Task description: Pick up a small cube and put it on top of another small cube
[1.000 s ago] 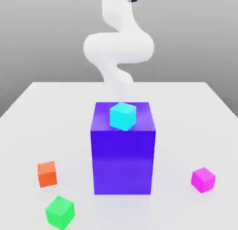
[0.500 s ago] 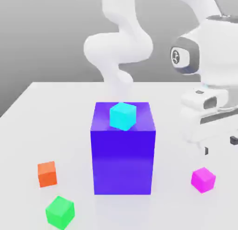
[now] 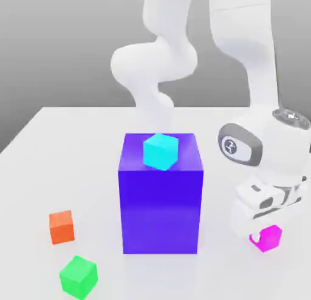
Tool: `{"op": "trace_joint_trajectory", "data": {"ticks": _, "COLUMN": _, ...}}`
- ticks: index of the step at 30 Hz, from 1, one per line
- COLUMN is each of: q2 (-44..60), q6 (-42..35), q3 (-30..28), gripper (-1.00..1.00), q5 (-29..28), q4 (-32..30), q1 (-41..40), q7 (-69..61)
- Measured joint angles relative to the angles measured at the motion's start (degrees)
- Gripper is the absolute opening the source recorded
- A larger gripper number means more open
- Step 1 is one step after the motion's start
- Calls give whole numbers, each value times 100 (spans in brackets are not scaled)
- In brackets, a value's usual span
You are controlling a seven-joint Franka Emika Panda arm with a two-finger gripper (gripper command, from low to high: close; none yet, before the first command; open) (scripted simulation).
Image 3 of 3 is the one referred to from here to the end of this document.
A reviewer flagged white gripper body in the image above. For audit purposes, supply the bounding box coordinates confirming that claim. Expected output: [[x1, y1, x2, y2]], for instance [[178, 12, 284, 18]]
[[229, 198, 284, 236]]

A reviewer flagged small magenta cube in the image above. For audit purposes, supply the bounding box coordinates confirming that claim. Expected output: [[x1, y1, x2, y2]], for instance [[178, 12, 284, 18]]
[[248, 224, 283, 253]]

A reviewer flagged small cyan cube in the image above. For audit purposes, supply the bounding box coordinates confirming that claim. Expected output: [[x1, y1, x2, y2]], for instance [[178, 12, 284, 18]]
[[143, 133, 180, 172]]

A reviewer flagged small green cube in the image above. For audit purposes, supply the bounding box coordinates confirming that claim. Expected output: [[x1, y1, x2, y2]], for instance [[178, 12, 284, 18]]
[[59, 255, 99, 300]]

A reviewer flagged small orange cube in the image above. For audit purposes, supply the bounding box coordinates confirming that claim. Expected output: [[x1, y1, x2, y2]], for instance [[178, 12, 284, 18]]
[[49, 210, 75, 245]]

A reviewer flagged large blue box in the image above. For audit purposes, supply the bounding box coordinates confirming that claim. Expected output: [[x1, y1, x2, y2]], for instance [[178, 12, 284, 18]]
[[117, 132, 204, 255]]

